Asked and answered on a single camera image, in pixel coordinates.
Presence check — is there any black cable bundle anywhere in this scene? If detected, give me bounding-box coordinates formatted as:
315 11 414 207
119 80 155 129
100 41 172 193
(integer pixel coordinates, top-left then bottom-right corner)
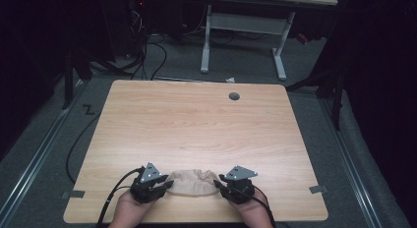
122 8 169 82

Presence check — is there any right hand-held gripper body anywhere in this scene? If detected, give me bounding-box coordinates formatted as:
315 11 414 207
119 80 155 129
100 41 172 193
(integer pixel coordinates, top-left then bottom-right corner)
221 165 259 205

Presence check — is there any person's left hand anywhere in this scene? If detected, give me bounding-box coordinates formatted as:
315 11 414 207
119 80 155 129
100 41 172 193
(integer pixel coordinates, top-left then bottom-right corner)
108 189 159 228

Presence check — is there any black metal stand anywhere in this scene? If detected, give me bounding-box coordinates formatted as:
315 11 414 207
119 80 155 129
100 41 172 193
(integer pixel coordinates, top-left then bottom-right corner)
285 57 348 132
61 47 93 110

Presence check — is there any white-legged desk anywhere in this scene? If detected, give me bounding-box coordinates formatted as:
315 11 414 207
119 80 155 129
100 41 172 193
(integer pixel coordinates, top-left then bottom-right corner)
199 0 339 83

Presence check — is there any metal floor rail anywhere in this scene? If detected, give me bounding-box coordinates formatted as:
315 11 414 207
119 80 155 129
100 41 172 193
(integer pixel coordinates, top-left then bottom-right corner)
318 98 384 228
0 79 87 222

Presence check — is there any person's right hand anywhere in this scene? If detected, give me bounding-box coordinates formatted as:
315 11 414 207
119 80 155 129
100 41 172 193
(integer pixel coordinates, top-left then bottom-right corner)
228 188 275 228

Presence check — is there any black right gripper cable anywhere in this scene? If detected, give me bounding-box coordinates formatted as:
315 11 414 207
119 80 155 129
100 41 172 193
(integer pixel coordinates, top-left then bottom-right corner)
252 184 277 228

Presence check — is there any black floor cable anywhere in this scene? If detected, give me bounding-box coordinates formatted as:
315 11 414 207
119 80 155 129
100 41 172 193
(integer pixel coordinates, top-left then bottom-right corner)
65 112 102 185

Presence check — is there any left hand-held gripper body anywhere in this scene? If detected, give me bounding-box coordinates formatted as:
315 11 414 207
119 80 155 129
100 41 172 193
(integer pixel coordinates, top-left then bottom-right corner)
129 161 168 204

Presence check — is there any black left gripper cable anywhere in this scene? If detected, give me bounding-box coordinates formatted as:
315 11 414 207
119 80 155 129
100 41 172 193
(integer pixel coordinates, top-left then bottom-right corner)
95 167 146 228

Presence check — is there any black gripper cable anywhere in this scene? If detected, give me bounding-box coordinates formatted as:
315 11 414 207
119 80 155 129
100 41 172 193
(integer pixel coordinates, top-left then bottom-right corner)
95 167 146 228
252 184 277 228

